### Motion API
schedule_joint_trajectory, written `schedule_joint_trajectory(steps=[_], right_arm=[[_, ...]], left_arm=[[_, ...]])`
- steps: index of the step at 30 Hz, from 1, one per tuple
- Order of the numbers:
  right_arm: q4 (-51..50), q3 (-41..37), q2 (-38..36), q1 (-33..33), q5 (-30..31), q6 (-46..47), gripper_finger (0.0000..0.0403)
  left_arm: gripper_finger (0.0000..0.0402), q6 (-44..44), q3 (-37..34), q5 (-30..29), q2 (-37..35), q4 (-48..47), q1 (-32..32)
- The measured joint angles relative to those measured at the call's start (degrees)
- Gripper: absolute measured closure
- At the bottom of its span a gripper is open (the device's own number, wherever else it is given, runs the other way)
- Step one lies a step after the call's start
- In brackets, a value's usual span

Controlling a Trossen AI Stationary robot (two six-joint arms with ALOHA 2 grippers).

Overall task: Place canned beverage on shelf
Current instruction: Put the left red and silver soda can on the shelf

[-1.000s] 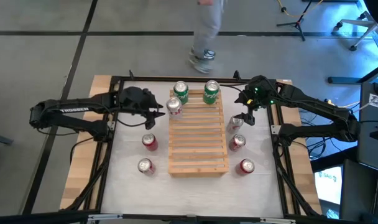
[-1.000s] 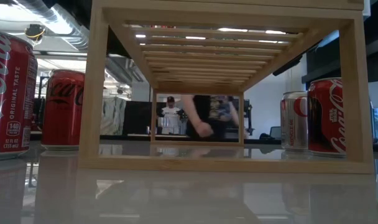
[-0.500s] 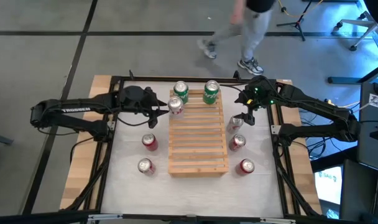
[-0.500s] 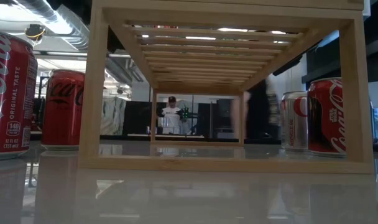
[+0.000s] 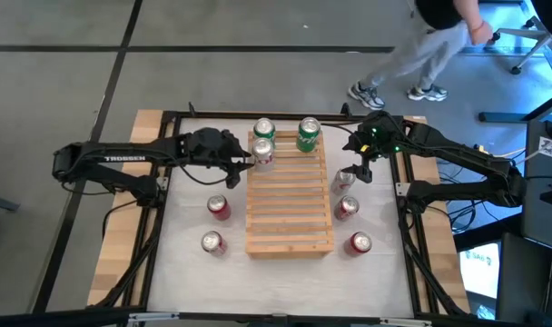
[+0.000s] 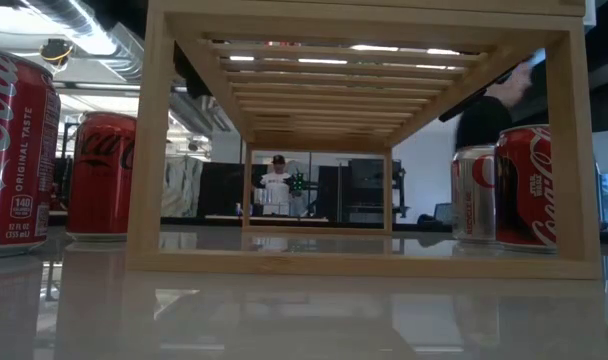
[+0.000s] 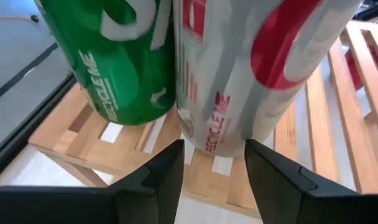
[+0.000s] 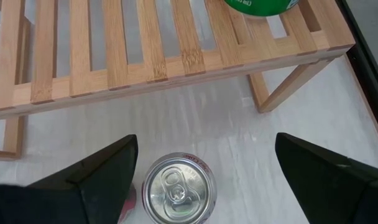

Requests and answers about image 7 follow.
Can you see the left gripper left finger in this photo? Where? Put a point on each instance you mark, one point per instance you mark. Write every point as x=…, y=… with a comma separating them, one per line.
x=99, y=205

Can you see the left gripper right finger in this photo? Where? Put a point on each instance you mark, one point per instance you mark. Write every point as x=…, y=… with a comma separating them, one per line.
x=301, y=199

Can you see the green Sprite can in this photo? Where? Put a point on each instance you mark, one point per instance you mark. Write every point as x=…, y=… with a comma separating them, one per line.
x=120, y=77

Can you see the silver Diet Coke can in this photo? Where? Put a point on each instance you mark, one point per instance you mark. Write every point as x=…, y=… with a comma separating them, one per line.
x=232, y=77

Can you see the wooden slatted shelf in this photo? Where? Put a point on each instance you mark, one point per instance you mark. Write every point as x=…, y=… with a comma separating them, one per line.
x=319, y=124

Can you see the white table mat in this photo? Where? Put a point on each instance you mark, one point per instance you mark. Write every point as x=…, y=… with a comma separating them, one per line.
x=36, y=174

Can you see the red Coca-Cola can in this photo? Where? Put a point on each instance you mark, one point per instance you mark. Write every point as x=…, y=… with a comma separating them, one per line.
x=353, y=74

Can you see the black aluminium table frame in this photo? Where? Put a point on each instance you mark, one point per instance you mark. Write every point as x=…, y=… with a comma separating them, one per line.
x=27, y=130

